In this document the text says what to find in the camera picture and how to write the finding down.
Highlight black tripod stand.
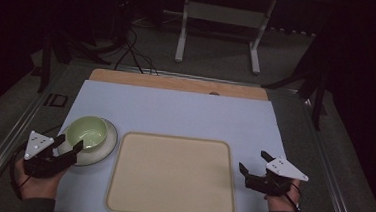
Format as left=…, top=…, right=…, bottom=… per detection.
left=258, top=50, right=333, bottom=132

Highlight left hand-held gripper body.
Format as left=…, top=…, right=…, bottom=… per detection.
left=22, top=130, right=79, bottom=182

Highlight white plate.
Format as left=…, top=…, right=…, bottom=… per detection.
left=53, top=114, right=120, bottom=169

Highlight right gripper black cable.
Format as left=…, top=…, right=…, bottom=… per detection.
left=265, top=177, right=323, bottom=212

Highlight beige tray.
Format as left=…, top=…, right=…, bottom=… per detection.
left=103, top=130, right=241, bottom=212

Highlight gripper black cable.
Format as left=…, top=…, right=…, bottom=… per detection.
left=6, top=121, right=64, bottom=204
left=265, top=177, right=323, bottom=212

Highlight person's left hand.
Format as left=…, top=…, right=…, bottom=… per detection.
left=11, top=156, right=70, bottom=204

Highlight white metal table frame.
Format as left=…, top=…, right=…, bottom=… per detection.
left=174, top=0, right=278, bottom=77

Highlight light green bowl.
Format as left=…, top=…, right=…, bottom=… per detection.
left=65, top=114, right=110, bottom=152

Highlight white table mat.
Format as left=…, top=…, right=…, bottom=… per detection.
left=47, top=77, right=293, bottom=212

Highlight black floor cables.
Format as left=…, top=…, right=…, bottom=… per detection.
left=112, top=24, right=163, bottom=76

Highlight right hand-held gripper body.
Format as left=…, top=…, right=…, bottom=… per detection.
left=243, top=153, right=311, bottom=200

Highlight person's right hand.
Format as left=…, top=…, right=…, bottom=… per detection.
left=263, top=177, right=303, bottom=212

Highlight black floor socket plate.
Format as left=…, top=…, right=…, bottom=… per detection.
left=43, top=92, right=70, bottom=110

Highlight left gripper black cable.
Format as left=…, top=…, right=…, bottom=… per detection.
left=6, top=121, right=64, bottom=204

